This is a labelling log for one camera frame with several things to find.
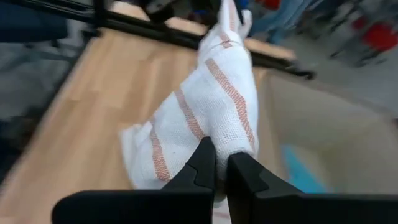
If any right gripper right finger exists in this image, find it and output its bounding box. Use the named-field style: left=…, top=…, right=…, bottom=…
left=224, top=151, right=398, bottom=224

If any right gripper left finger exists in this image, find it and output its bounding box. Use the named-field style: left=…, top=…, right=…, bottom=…
left=51, top=136, right=218, bottom=224

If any blue towel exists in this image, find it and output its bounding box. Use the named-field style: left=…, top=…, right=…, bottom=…
left=281, top=144, right=335, bottom=194

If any white striped towel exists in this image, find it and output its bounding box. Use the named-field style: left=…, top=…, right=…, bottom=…
left=119, top=0, right=261, bottom=224

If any open cardboard box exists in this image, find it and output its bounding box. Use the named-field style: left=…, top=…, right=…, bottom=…
left=253, top=67, right=398, bottom=195

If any red chair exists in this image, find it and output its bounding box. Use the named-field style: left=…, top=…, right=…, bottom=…
left=329, top=15, right=398, bottom=68

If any person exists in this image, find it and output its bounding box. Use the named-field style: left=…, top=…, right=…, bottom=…
left=247, top=0, right=315, bottom=44

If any black aluminium frame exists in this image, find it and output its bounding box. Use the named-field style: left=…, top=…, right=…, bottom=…
left=0, top=0, right=315, bottom=80

